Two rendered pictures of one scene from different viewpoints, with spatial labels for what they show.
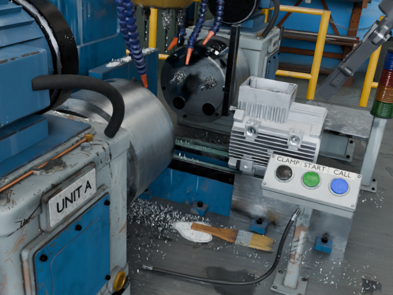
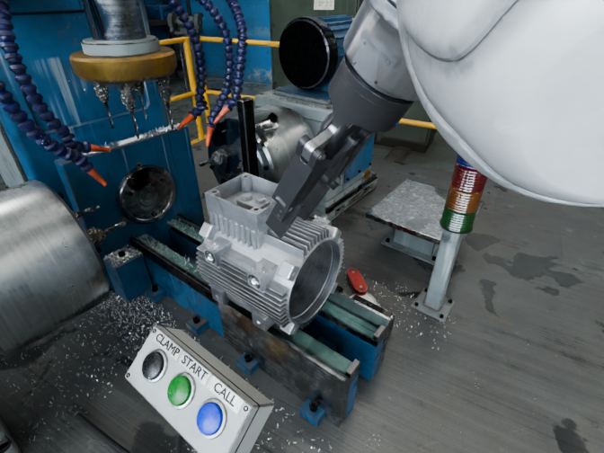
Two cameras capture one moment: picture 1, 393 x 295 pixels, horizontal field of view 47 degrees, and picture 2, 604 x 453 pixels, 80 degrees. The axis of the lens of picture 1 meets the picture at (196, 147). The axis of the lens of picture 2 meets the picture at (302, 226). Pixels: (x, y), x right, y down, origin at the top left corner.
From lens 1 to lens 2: 68 cm
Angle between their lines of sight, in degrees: 18
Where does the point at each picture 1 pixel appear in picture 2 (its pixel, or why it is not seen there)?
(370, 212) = (417, 357)
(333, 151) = (418, 249)
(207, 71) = not seen: hidden behind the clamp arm
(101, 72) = (61, 164)
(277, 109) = (245, 230)
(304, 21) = not seen: hidden behind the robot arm
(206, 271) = (138, 429)
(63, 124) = not seen: outside the picture
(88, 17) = (83, 92)
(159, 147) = (50, 283)
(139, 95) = (31, 210)
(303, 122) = (280, 251)
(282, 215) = (270, 359)
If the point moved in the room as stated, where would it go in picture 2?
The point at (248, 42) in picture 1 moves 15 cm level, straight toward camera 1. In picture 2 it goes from (315, 112) to (293, 128)
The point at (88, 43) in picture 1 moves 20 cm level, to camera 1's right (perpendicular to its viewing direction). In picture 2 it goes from (91, 120) to (164, 129)
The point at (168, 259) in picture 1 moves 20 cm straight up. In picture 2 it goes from (110, 399) to (71, 326)
